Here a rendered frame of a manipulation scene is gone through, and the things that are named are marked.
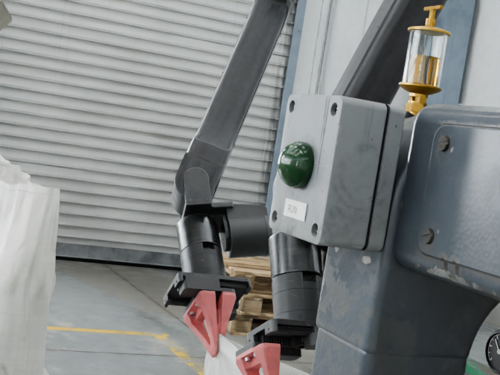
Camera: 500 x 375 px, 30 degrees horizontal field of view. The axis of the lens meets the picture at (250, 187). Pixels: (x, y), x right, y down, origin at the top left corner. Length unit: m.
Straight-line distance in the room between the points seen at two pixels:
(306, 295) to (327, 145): 0.45
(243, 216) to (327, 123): 0.73
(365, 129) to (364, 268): 0.09
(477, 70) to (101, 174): 3.73
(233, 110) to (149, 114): 7.01
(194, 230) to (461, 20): 8.18
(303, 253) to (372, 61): 0.22
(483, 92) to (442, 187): 8.66
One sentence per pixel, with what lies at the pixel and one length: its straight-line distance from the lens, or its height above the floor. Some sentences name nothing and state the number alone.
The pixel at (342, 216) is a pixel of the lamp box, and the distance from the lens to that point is 0.56.
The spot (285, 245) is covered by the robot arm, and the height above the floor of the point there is 1.19.
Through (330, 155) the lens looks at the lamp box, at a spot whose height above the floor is 1.29.
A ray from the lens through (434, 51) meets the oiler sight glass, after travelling 0.63.
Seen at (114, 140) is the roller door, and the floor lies 1.09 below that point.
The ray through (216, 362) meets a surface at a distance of 1.18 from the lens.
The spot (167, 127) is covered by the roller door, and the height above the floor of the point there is 1.27.
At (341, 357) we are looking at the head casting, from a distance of 0.61.
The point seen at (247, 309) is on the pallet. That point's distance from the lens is 6.18.
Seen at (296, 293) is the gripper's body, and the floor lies 1.14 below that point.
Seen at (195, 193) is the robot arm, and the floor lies 1.21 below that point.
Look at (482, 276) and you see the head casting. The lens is 0.51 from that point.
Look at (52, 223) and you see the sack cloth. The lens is 2.45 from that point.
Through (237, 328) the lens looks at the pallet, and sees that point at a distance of 6.22.
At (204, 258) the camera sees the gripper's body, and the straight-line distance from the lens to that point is 1.23.
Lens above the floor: 1.30
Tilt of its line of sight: 3 degrees down
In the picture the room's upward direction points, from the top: 9 degrees clockwise
